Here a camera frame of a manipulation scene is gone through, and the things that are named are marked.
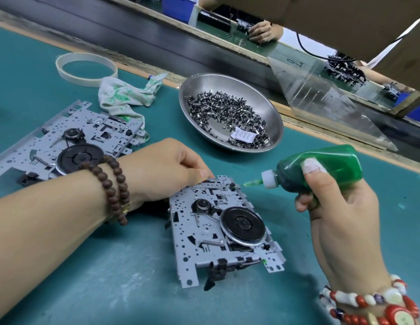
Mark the person's left hand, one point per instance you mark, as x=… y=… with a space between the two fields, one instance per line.
x=166 y=169

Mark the person's right hand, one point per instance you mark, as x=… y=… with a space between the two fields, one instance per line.
x=352 y=233

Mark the green glue squeeze bottle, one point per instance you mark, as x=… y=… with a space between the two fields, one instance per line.
x=332 y=162

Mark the pile of small metal parts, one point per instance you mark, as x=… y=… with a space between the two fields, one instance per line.
x=220 y=111

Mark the white green-stained cloth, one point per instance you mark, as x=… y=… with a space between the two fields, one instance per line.
x=122 y=94

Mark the round metal bowl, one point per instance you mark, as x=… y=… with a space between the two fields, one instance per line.
x=196 y=81

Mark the black conveyor belt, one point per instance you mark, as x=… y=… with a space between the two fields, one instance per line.
x=95 y=23

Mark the finished mechanisms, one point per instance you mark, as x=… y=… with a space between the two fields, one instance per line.
x=345 y=69

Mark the person's left forearm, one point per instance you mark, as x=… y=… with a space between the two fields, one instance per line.
x=47 y=247

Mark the clear plastic sheet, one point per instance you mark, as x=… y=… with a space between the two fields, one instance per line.
x=332 y=111

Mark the blue plastic bin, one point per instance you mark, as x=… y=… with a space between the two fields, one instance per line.
x=179 y=6
x=418 y=113

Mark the black flat box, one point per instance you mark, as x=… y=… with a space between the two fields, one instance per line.
x=213 y=21

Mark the brown cardboard panel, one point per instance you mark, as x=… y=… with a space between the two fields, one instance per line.
x=345 y=17

